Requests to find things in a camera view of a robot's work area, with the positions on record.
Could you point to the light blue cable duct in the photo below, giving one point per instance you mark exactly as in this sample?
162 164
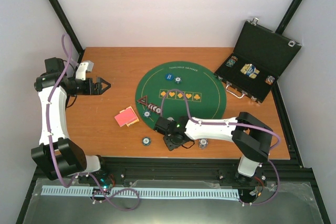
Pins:
143 193

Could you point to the chips in case left slot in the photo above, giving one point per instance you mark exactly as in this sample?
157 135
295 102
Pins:
231 61

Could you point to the red-backed playing card deck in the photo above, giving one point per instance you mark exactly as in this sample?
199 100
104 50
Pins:
125 117

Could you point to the light blue poker chip stack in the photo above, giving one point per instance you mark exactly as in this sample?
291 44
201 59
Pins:
202 143

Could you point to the blue card deck in case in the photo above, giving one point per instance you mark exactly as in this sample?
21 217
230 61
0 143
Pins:
250 71

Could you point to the blue small blind button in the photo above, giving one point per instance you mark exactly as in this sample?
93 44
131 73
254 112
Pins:
169 77

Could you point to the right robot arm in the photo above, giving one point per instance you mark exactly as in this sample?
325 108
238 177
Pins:
250 135

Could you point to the chips in case slot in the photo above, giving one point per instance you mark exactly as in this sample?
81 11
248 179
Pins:
270 80
231 61

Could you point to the black poker case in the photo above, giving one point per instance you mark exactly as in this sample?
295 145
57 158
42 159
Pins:
269 52

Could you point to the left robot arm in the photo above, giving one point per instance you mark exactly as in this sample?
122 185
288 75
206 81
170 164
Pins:
56 153

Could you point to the yellow playing card box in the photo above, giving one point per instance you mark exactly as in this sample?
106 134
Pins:
133 121

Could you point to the black triangular all-in marker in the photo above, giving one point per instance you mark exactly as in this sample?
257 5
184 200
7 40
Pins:
143 100

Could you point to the black aluminium frame rail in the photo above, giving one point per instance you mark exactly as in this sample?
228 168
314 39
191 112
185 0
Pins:
126 171

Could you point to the round green poker mat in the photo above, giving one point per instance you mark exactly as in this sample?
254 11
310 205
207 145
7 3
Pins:
205 94

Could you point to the spread black red chips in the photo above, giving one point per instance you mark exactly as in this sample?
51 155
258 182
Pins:
154 108

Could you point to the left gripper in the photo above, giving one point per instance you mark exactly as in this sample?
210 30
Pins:
90 90

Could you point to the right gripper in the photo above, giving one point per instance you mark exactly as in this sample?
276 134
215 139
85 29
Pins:
170 145

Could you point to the chips in case right slot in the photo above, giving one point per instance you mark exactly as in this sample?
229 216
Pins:
270 80

